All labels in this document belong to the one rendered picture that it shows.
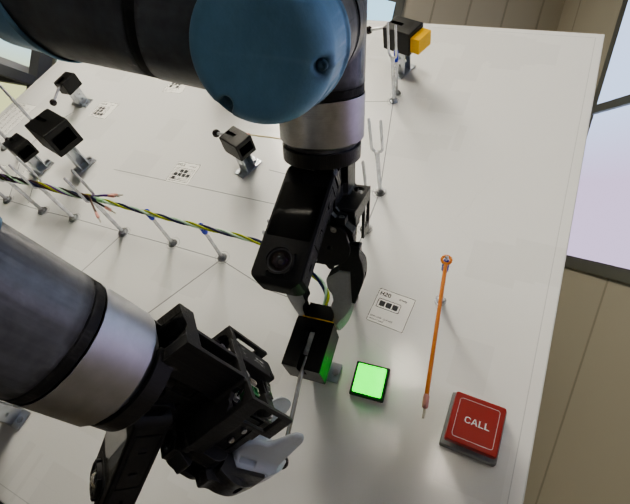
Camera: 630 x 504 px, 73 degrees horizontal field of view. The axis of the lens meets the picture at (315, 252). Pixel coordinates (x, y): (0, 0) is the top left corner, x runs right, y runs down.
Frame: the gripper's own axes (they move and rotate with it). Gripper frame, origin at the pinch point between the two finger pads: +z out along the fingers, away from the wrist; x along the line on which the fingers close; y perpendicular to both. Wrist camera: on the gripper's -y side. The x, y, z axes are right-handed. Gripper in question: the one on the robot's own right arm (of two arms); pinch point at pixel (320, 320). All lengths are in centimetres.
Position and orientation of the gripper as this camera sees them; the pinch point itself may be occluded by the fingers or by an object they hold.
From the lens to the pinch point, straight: 48.5
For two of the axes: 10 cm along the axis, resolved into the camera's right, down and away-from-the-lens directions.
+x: -9.4, -1.6, 3.1
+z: 0.4, 8.3, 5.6
